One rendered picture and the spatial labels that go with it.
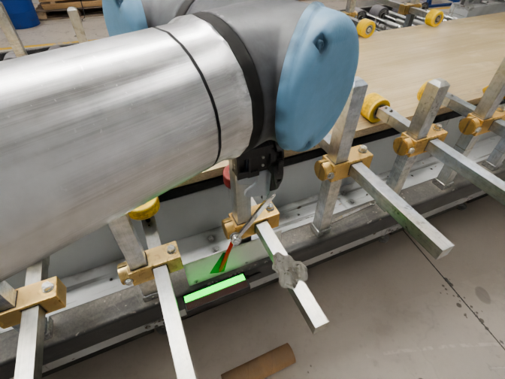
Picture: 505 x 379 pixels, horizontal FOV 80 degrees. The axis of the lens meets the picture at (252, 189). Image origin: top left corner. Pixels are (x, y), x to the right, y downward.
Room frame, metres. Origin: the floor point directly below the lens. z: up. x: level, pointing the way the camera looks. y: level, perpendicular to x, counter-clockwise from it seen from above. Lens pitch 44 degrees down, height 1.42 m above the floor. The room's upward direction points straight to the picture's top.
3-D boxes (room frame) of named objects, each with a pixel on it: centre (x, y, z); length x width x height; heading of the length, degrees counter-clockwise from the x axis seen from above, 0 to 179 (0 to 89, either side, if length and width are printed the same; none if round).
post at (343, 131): (0.58, -0.20, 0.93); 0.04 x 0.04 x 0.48; 24
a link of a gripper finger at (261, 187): (0.39, -0.01, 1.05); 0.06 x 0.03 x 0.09; 114
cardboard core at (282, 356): (0.39, -0.03, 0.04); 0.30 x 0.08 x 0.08; 114
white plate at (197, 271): (0.44, 0.04, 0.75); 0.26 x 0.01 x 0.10; 114
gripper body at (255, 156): (0.40, 0.00, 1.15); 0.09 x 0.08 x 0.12; 114
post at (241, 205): (0.48, 0.03, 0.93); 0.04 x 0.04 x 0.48; 24
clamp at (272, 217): (0.49, 0.01, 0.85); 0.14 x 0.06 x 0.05; 114
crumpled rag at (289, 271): (0.34, -0.08, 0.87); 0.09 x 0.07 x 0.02; 24
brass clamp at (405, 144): (0.69, -0.45, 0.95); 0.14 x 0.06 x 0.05; 114
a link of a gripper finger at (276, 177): (0.39, -0.03, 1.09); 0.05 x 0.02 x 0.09; 24
